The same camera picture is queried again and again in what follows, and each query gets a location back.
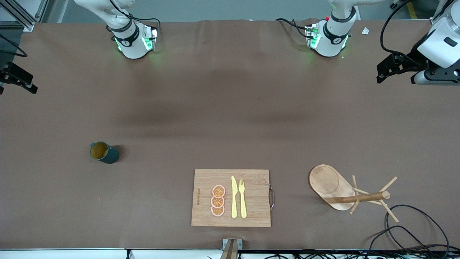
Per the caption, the aluminium frame post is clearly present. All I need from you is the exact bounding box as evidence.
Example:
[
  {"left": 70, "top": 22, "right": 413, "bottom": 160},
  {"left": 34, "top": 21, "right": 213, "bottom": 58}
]
[
  {"left": 0, "top": 0, "right": 49, "bottom": 32},
  {"left": 429, "top": 0, "right": 455, "bottom": 27}
]

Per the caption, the bamboo cutting board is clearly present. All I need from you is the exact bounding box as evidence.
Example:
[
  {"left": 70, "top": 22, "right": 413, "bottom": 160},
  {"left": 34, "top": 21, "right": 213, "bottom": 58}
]
[{"left": 191, "top": 169, "right": 275, "bottom": 228}]

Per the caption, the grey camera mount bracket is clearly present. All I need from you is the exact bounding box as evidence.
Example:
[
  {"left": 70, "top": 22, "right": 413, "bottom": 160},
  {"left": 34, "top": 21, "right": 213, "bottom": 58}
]
[{"left": 222, "top": 238, "right": 243, "bottom": 259}]

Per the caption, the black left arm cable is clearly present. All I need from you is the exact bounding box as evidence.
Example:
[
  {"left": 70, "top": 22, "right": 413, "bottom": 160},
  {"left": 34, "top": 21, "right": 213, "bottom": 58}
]
[{"left": 380, "top": 0, "right": 432, "bottom": 63}]

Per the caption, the wooden mug rack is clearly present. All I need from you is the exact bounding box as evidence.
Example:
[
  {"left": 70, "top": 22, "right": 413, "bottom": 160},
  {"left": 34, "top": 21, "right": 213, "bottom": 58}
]
[{"left": 308, "top": 164, "right": 400, "bottom": 223}]

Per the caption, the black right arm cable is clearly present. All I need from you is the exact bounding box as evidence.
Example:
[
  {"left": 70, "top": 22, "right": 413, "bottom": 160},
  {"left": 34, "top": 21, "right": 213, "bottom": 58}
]
[{"left": 0, "top": 34, "right": 28, "bottom": 58}]

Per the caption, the teal mug with handle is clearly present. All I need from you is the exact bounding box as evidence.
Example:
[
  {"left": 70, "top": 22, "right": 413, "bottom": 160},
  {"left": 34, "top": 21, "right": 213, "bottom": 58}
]
[{"left": 90, "top": 141, "right": 120, "bottom": 164}]

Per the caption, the yellow plastic fork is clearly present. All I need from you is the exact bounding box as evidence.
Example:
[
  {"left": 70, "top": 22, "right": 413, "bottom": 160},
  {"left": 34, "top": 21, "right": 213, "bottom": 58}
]
[{"left": 238, "top": 179, "right": 248, "bottom": 219}]

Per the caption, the yellow plastic knife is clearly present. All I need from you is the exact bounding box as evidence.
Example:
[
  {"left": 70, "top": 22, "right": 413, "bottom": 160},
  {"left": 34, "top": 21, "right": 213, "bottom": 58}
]
[{"left": 231, "top": 176, "right": 238, "bottom": 219}]

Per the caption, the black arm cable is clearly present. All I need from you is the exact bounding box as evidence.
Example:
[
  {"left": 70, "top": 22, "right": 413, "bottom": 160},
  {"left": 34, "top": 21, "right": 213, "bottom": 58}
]
[
  {"left": 380, "top": 0, "right": 432, "bottom": 63},
  {"left": 0, "top": 34, "right": 28, "bottom": 58}
]

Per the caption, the black cable bundle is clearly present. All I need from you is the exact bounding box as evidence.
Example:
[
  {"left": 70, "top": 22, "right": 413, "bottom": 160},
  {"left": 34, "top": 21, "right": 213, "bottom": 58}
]
[{"left": 248, "top": 248, "right": 460, "bottom": 259}]

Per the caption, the brown table cover sheet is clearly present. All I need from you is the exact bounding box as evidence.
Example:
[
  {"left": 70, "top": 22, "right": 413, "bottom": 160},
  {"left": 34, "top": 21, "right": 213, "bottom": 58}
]
[{"left": 0, "top": 18, "right": 460, "bottom": 250}]

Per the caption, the black looped cable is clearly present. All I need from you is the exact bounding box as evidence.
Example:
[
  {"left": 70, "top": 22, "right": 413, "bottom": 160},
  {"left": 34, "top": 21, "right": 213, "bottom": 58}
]
[{"left": 365, "top": 204, "right": 450, "bottom": 259}]

